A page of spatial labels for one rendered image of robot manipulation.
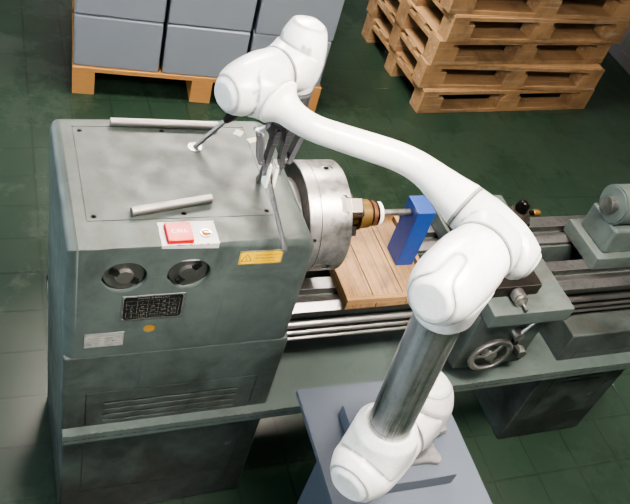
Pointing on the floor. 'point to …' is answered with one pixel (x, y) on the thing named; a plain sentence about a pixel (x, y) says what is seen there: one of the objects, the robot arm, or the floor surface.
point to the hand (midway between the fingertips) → (270, 174)
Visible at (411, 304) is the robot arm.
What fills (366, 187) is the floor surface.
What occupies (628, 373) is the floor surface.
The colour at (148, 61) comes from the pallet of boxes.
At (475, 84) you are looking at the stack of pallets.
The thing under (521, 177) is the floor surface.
